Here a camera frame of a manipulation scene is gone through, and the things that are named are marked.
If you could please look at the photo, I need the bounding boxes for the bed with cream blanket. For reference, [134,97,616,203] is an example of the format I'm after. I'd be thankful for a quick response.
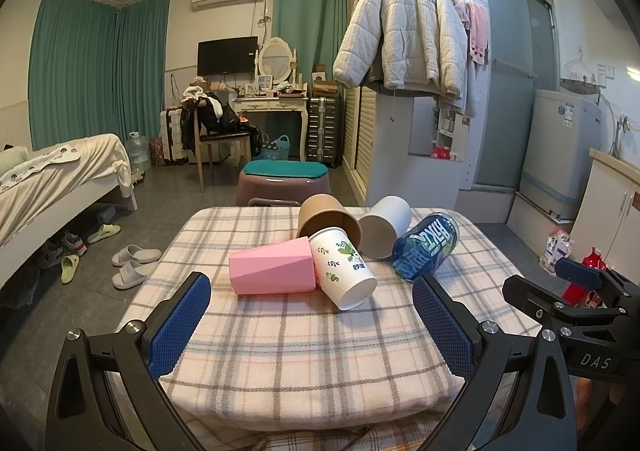
[0,133,139,312]

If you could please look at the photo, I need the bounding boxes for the person's right hand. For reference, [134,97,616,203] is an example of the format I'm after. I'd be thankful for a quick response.
[574,377,640,434]

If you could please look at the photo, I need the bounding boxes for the red bottle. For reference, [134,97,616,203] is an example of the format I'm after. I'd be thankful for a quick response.
[562,246,609,308]

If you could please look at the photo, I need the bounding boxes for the teal seat cushion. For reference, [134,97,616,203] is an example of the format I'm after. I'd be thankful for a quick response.
[243,160,327,180]

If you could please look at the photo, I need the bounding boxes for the plain white cup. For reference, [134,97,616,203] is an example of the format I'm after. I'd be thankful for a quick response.
[358,196,413,259]

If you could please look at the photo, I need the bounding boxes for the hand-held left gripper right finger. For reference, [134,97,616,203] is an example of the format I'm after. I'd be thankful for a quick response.
[412,273,578,451]

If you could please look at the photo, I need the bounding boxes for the cardboard box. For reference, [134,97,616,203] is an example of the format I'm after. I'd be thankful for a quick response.
[310,64,340,100]

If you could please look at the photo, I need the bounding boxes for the green slipper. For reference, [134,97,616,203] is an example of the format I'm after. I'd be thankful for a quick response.
[60,254,81,285]
[87,224,122,245]

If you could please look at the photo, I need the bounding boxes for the white washing machine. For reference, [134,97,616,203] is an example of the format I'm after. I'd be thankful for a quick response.
[518,88,604,222]

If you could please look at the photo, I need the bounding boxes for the white sink cabinet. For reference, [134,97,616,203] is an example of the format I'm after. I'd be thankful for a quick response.
[569,148,640,278]

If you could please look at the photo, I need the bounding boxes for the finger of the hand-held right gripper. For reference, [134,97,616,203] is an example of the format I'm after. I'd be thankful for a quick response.
[554,257,611,291]
[502,275,628,329]

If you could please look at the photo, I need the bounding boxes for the purple ottoman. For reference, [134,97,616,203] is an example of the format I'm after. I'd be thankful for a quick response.
[237,166,331,208]

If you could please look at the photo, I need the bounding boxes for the white dressing table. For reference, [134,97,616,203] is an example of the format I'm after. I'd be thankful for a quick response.
[233,95,310,162]

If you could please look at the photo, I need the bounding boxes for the blue plastic basket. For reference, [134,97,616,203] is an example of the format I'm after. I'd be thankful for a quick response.
[262,134,292,162]

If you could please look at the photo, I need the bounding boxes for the pile of clothes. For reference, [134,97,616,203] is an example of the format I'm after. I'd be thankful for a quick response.
[180,84,262,152]

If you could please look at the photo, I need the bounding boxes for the white suitcase brown trim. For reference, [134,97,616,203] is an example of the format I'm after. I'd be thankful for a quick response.
[159,107,189,163]

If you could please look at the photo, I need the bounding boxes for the pink faceted cup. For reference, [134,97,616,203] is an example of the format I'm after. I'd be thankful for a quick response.
[228,237,318,295]

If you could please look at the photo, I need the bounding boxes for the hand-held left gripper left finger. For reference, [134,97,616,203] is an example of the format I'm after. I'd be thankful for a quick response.
[45,271,213,451]

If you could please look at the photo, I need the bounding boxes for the white slipper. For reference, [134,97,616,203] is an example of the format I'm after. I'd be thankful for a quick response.
[112,261,159,290]
[111,244,163,267]

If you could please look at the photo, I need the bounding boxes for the metal faucet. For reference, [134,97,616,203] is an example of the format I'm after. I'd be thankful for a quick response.
[607,113,632,158]

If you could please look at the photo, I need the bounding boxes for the narrow teal curtain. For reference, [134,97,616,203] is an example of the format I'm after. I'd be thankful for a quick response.
[115,0,172,155]

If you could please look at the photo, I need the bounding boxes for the dark chair backrest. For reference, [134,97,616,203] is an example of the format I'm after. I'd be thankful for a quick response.
[247,197,302,208]

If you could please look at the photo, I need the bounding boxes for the wooden chair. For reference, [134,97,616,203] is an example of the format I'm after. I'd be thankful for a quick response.
[192,98,254,193]

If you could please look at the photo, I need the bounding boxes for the blue transparent plastic cup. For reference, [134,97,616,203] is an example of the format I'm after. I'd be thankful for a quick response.
[392,212,461,281]

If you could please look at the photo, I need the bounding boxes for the pink garment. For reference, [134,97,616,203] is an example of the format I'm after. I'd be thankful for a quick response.
[449,0,490,66]

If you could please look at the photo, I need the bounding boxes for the grey sneakers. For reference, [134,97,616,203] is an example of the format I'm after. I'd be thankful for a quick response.
[39,230,89,270]

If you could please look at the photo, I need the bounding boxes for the tall teal curtain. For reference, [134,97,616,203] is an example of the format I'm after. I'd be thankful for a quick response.
[273,0,351,82]

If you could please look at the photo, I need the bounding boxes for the black television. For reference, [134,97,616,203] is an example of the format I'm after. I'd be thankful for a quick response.
[196,36,259,77]

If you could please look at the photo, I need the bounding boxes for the white louvred wardrobe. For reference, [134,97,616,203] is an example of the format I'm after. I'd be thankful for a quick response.
[342,0,477,208]

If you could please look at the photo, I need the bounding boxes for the white leaf print paper cup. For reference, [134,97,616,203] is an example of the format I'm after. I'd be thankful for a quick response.
[308,227,378,312]

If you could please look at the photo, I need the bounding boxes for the grey garment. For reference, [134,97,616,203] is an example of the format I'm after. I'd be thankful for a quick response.
[434,50,482,118]

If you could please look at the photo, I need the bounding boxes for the oval vanity mirror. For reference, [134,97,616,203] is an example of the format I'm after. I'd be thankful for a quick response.
[257,37,297,82]

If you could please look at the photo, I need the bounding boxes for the white puffer jacket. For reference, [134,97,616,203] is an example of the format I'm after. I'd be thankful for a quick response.
[332,0,471,98]

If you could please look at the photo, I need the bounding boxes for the silver suitcase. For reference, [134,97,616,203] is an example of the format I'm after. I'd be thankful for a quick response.
[305,96,342,168]

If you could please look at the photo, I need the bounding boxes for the wire clothes hanger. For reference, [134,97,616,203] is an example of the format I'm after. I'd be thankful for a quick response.
[563,48,601,82]

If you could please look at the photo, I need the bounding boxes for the white pink packet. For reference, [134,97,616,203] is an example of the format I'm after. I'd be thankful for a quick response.
[539,226,574,273]

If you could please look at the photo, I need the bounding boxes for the plaid tablecloth table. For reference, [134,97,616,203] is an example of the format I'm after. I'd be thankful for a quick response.
[114,206,545,451]

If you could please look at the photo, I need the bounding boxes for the frosted glass door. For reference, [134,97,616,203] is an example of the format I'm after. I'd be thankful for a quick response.
[472,0,559,192]

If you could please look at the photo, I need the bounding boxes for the wide teal curtain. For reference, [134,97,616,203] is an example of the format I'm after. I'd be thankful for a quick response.
[26,0,122,152]

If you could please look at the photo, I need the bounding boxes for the large water jug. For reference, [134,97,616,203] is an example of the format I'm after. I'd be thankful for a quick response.
[127,131,153,173]

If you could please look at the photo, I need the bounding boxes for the brown paper cup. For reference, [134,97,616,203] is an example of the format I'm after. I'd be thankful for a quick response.
[297,193,362,249]

